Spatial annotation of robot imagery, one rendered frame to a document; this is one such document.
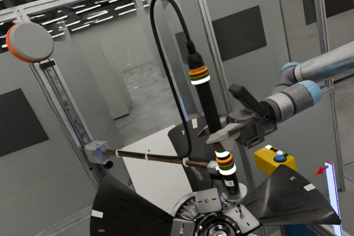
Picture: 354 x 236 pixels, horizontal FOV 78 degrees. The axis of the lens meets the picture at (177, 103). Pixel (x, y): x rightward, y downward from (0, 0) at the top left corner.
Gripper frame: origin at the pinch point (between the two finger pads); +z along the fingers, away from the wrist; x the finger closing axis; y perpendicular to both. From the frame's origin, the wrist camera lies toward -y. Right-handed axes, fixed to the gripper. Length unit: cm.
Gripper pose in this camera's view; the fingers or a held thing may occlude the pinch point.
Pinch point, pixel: (205, 134)
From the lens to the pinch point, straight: 55.5
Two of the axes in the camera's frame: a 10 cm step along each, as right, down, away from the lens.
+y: 3.1, 9.0, 3.0
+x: -3.3, -1.9, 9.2
